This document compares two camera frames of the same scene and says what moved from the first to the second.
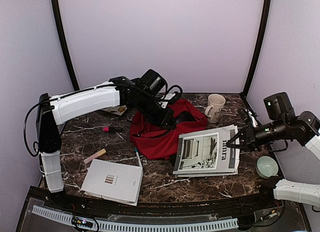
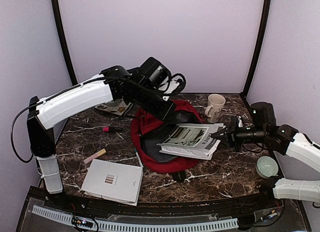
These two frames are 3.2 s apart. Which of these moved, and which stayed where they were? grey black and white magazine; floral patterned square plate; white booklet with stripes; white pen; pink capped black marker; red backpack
Moved: grey black and white magazine; red backpack
Stayed: white pen; floral patterned square plate; white booklet with stripes; pink capped black marker
